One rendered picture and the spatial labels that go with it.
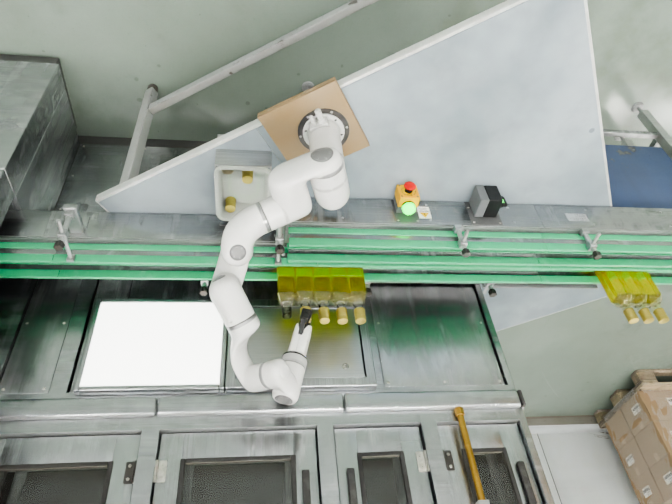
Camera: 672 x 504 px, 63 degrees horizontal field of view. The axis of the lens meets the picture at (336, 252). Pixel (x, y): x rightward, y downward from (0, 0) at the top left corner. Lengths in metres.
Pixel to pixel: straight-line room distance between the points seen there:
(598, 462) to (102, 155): 4.74
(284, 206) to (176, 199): 0.59
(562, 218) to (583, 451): 3.79
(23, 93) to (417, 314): 1.62
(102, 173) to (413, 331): 1.42
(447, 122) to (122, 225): 1.10
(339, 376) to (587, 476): 4.03
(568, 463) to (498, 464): 3.74
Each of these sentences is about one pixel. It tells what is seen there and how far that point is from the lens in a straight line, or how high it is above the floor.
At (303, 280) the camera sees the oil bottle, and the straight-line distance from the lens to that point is 1.78.
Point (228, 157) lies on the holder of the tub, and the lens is 1.73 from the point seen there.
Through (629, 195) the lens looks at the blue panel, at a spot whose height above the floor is 0.66.
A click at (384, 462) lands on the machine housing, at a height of 1.54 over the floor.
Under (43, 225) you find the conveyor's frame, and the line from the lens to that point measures 2.00.
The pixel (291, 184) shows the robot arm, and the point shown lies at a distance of 1.37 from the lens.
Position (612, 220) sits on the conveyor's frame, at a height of 0.83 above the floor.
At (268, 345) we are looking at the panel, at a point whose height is 1.17.
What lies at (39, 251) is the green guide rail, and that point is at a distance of 1.95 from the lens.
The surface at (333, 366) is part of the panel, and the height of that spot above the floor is 1.25.
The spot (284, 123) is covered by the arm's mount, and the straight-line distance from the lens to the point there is 1.68.
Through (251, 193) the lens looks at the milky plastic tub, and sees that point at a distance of 1.85.
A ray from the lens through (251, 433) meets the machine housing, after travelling 1.72.
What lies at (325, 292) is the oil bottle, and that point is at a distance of 1.76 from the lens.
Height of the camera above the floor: 2.17
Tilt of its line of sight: 43 degrees down
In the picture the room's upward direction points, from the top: 173 degrees clockwise
